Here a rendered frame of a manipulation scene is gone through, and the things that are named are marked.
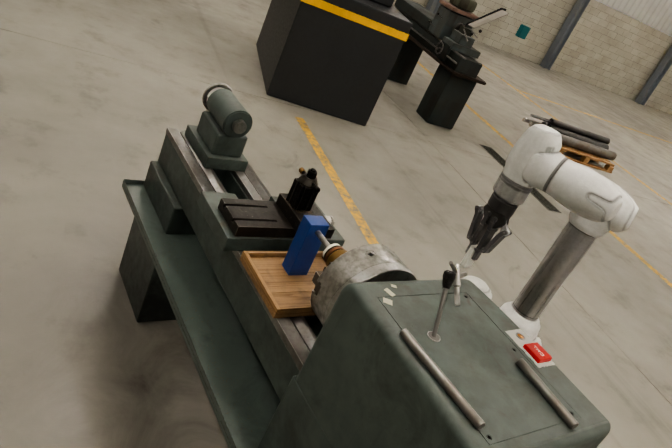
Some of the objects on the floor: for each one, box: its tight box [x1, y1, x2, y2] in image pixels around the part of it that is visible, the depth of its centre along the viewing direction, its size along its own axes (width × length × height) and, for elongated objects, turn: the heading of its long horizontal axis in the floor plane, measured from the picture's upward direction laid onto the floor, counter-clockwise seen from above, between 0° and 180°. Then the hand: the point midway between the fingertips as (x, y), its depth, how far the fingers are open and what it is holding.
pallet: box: [559, 145, 615, 173], centre depth 983 cm, size 124×86×14 cm
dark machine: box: [256, 0, 418, 126], centre depth 690 cm, size 181×122×195 cm
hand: (470, 256), depth 166 cm, fingers closed
